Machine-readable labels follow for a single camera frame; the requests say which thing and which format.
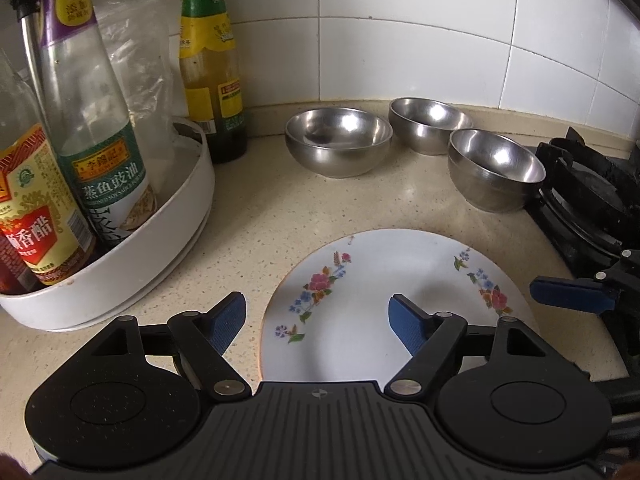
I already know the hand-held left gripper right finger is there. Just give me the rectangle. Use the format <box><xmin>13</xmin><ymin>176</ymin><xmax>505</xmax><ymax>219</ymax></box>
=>
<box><xmin>384</xmin><ymin>293</ymin><xmax>546</xmax><ymax>401</ymax></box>

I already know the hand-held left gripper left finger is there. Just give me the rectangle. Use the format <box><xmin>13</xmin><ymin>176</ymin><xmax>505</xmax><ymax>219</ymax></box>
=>
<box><xmin>90</xmin><ymin>291</ymin><xmax>253</xmax><ymax>401</ymax></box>

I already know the white two-tier seasoning rack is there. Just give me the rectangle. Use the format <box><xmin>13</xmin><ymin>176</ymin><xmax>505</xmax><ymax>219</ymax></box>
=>
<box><xmin>0</xmin><ymin>115</ymin><xmax>217</xmax><ymax>332</ymax></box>

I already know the green label sauce bottle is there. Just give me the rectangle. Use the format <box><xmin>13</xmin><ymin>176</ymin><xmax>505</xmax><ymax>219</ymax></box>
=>
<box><xmin>179</xmin><ymin>0</ymin><xmax>248</xmax><ymax>163</ymax></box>

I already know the yellow cap vinegar bottle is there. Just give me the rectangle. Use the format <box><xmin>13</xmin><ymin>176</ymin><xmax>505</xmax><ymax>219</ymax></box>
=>
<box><xmin>0</xmin><ymin>50</ymin><xmax>96</xmax><ymax>287</ymax></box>

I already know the wide stainless steel bowl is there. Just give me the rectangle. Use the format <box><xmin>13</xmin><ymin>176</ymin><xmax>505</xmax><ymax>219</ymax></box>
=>
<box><xmin>285</xmin><ymin>107</ymin><xmax>393</xmax><ymax>178</ymax></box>

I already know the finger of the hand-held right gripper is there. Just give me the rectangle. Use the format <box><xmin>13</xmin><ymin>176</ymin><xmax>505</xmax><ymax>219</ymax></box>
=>
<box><xmin>530</xmin><ymin>247</ymin><xmax>640</xmax><ymax>316</ymax></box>

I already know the black burner pan support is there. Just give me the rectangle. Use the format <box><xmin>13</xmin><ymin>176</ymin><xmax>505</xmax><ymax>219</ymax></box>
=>
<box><xmin>536</xmin><ymin>127</ymin><xmax>640</xmax><ymax>261</ymax></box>

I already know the red label sauce bottle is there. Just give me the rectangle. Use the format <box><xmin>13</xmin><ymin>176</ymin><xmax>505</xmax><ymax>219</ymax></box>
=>
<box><xmin>0</xmin><ymin>255</ymin><xmax>31</xmax><ymax>295</ymax></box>

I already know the purple label clear bottle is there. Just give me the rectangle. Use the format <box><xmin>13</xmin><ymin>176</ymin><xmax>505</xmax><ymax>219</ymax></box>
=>
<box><xmin>39</xmin><ymin>0</ymin><xmax>158</xmax><ymax>233</ymax></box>

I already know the white floral plate orange rim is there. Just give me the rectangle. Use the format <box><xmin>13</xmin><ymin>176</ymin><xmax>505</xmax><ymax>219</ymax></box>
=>
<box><xmin>260</xmin><ymin>229</ymin><xmax>536</xmax><ymax>386</ymax></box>

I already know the thin dark capped bottle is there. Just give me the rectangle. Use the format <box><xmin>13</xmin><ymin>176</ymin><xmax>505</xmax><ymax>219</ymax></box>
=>
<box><xmin>11</xmin><ymin>0</ymin><xmax>56</xmax><ymax>126</ymax></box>

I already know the clear plastic bag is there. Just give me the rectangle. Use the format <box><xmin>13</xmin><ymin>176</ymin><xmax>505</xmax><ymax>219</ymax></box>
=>
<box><xmin>95</xmin><ymin>0</ymin><xmax>176</xmax><ymax>161</ymax></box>

